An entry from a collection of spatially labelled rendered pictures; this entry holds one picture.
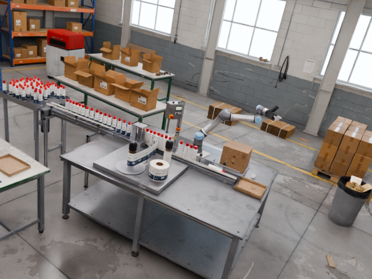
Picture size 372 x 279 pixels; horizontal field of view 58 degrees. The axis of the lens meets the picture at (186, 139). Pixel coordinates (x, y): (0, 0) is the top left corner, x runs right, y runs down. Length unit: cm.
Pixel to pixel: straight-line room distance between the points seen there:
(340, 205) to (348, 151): 142
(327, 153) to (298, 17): 358
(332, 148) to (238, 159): 284
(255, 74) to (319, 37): 175
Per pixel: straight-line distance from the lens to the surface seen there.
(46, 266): 374
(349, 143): 634
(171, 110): 381
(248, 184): 380
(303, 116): 878
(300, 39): 862
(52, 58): 913
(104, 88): 599
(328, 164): 651
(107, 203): 414
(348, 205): 519
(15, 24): 1022
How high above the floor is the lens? 267
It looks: 24 degrees down
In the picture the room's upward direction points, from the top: 11 degrees clockwise
